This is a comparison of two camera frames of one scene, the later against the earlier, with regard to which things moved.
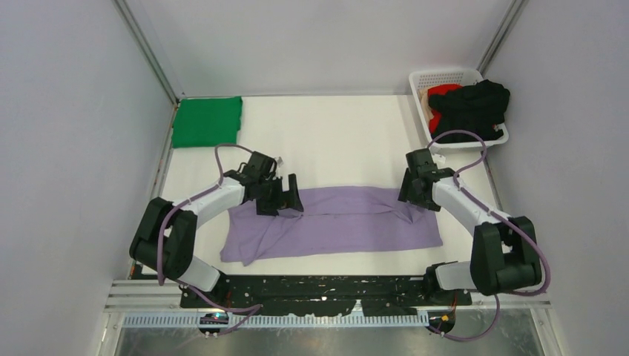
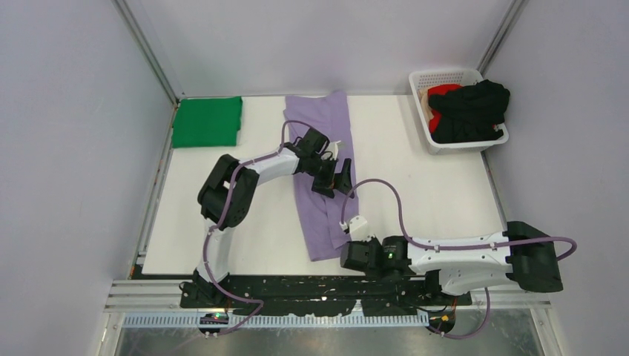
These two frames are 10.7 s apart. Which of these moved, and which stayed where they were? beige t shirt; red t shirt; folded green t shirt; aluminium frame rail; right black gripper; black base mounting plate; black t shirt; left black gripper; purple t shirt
Moved: right black gripper; purple t shirt; left black gripper
Stayed: black base mounting plate; aluminium frame rail; black t shirt; beige t shirt; red t shirt; folded green t shirt
